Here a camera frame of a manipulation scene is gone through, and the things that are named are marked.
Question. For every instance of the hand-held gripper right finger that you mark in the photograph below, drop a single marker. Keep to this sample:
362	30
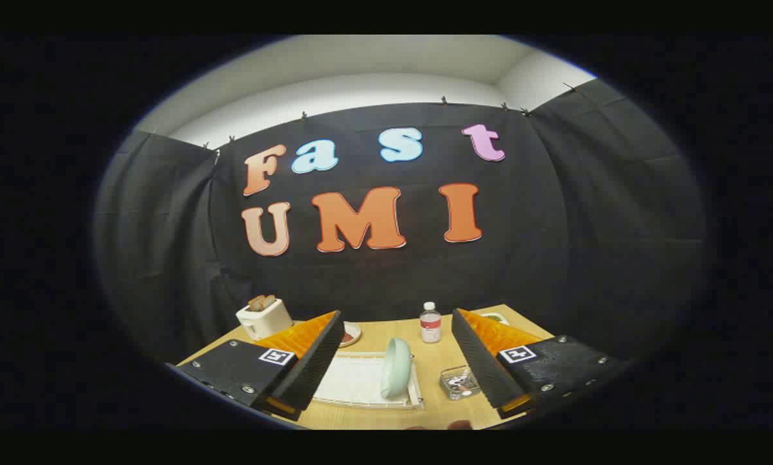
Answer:
483	368

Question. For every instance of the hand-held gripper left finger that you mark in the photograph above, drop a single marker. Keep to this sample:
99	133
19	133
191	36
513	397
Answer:
312	371

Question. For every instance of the light green plate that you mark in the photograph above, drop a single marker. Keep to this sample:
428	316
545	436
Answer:
394	368

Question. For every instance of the small beige plate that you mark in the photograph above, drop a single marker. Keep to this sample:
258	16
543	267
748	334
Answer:
350	334

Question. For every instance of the white divided tray with beans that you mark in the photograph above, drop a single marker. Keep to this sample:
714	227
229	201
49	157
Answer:
494	318

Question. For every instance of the clear plastic bottle red label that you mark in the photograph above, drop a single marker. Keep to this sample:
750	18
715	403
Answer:
430	326

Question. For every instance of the white toaster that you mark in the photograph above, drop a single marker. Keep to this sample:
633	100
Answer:
267	320

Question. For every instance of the toast slices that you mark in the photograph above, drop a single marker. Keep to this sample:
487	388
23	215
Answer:
261	301

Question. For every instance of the black backdrop cloth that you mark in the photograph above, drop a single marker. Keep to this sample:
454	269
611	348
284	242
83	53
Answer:
373	278

